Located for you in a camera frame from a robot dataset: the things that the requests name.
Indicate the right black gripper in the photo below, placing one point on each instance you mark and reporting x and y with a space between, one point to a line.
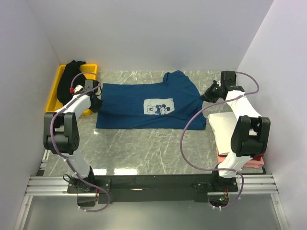
207 96

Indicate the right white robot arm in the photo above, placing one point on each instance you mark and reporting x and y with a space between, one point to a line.
241 134

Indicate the red folded t-shirt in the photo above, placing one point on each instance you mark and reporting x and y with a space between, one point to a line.
258 158

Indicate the black base beam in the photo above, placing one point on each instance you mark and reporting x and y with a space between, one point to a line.
175 187

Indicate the blue printed t-shirt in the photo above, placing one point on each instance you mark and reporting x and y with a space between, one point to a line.
168 104

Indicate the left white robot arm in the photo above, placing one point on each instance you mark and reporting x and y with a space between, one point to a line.
61 134

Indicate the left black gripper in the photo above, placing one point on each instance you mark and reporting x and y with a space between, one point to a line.
96 108

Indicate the white folded t-shirt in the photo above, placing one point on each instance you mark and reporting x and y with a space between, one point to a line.
223 125

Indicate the aluminium rail frame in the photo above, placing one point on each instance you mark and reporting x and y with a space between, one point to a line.
40 185

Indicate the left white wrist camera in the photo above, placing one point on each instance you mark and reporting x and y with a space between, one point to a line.
76 90

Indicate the black t-shirt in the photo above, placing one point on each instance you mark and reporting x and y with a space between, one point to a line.
71 70

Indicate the yellow plastic bin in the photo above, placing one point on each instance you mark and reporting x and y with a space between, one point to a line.
53 103

